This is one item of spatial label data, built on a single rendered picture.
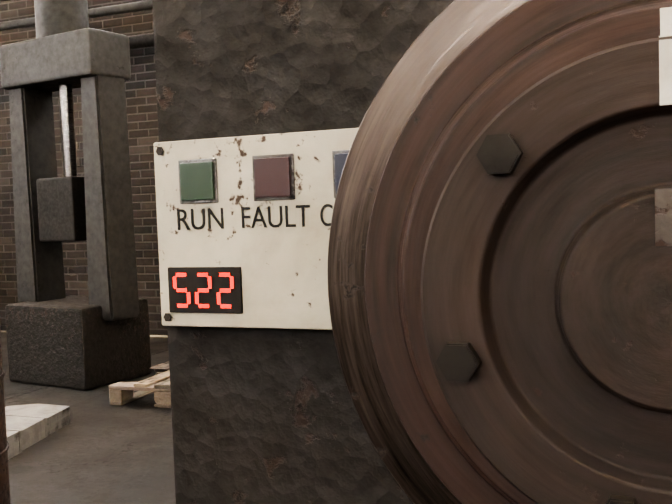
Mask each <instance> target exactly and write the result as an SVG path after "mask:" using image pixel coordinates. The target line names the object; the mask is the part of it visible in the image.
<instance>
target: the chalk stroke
mask: <svg viewBox="0 0 672 504"><path fill-rule="evenodd" d="M667 36H672V7H667V8H660V36H659V37H667ZM659 83H660V105H672V39H666V40H659Z"/></svg>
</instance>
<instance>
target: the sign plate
mask: <svg viewBox="0 0 672 504"><path fill-rule="evenodd" d="M358 129H359V128H348V129H334V130H320V131H306V132H293V133H279V134H265V135H251V136H238V137H224V138H210V139H196V140H182V141H169V142H155V143H154V144H153V145H154V166H155V187H156V208H157V230H158V251H159V272H160V293H161V315H162V325H163V326H193V327H234V328H275V329H316V330H332V324H331V317H330V309H329V298H328V273H327V271H328V246H329V235H330V227H331V219H332V213H333V208H334V203H335V198H336V187H335V159H334V155H335V154H341V153H349V150H350V148H351V145H352V143H353V140H354V138H355V135H356V133H357V131H358ZM275 157H290V168H291V194H292V195H291V196H290V197H267V198H256V197H255V175H254V159H259V158H275ZM209 161H212V162H213V168H214V191H215V199H214V200H194V201H181V188H180V166H179V164H180V163H193V162H209ZM176 273H186V277H176ZM197 273H208V277H211V285H212V288H211V289H208V277H197ZM219 273H230V277H233V280H234V289H231V292H220V289H230V277H219ZM173 277H176V285H177V288H187V292H190V300H191V304H187V292H177V290H176V289H177V288H173ZM198 288H206V289H208V291H209V292H198ZM195 292H198V299H199V304H209V308H199V304H195ZM217 292H220V302H221V304H231V308H221V306H220V305H221V304H217ZM177 304H187V305H188V308H179V307H177Z"/></svg>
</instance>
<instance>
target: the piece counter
mask: <svg viewBox="0 0 672 504"><path fill-rule="evenodd" d="M176 277H186V273H176ZM176 277H173V288H177V285H176ZM197 277H208V273H197ZM219 277H230V273H219ZM211 288H212V285H211V277H208V289H211ZM208 289H206V288H198V292H209V291H208ZM231 289H234V280H233V277H230V289H220V292H231ZM176 290H177V292H187V288H177V289H176ZM198 292H195V304H199V299H198ZM220 292H217V304H221V302H220ZM187 304H191V300H190V292H187ZM187 304H177V307H179V308H188V305H187ZM220 306H221V308H231V304H221V305H220ZM199 308H209V304H199Z"/></svg>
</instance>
